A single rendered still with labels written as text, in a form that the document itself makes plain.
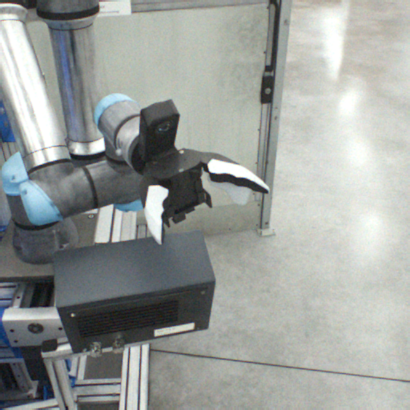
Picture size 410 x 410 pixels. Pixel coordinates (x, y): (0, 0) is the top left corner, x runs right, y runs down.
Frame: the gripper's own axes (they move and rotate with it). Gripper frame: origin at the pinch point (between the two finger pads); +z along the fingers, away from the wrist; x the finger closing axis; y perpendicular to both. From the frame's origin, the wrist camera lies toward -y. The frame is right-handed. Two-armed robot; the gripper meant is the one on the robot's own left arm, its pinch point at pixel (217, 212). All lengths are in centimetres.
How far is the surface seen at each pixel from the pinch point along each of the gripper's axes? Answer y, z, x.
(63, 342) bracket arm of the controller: 37, -24, 23
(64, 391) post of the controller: 50, -23, 28
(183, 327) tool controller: 37.1, -14.3, 3.0
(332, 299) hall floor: 160, -75, -92
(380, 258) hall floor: 166, -84, -133
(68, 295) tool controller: 20.1, -17.8, 19.2
